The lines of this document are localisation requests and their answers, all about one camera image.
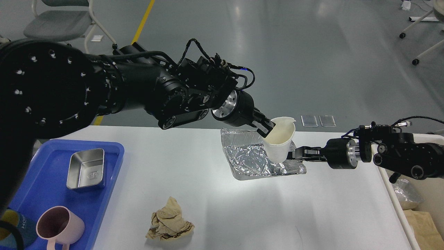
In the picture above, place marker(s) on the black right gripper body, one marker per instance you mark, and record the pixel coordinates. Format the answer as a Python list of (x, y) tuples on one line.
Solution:
[(342, 153)]

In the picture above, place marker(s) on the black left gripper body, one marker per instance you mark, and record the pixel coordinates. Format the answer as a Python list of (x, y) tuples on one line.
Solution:
[(237, 110)]

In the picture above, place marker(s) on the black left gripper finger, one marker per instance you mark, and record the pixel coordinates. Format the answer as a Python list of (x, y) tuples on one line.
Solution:
[(261, 130), (261, 118)]

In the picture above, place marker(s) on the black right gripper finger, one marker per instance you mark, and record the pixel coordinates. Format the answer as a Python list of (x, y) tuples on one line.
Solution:
[(315, 159), (305, 152)]

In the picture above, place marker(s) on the white paper cup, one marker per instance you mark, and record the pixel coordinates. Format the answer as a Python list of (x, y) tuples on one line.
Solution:
[(277, 143)]

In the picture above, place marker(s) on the aluminium foil tray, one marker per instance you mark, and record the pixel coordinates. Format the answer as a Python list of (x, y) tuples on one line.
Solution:
[(248, 160)]

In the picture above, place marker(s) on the brown paper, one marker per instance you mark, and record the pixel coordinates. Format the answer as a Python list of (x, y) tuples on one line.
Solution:
[(168, 223), (425, 231)]

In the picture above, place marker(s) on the stainless steel box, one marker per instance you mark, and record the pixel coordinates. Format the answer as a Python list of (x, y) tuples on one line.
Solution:
[(86, 171)]

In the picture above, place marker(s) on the pink mug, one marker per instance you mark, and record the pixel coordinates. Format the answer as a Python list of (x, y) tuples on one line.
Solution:
[(59, 225)]

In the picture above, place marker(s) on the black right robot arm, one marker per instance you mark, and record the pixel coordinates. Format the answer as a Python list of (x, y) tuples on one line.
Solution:
[(387, 146)]

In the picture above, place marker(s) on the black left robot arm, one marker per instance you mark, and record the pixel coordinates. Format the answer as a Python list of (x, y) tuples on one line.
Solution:
[(49, 90)]

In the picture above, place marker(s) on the clear floor plate left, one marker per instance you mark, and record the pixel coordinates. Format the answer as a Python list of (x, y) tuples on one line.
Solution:
[(309, 121)]

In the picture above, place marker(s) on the clear floor plate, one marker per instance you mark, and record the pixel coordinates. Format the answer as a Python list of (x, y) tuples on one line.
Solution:
[(309, 121), (327, 120)]

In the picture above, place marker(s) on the clear floor plate right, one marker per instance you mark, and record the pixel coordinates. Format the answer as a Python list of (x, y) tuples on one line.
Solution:
[(327, 120)]

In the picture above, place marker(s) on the crumpled foil in bin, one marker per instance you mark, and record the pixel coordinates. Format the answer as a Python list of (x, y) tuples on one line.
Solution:
[(407, 194)]

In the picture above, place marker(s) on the white plastic bin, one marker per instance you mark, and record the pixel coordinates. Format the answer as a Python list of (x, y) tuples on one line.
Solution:
[(432, 190)]

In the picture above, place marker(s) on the brown paper in bin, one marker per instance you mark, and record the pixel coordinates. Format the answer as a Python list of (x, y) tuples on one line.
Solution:
[(425, 231)]

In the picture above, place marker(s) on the blue plastic tray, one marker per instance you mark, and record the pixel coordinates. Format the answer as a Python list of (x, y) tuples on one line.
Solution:
[(44, 185)]

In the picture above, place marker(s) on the grey office chair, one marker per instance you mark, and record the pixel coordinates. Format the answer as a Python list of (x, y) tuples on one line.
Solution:
[(65, 25)]

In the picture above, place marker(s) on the blue and yellow cup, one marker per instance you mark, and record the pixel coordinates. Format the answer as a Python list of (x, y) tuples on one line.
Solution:
[(25, 225)]

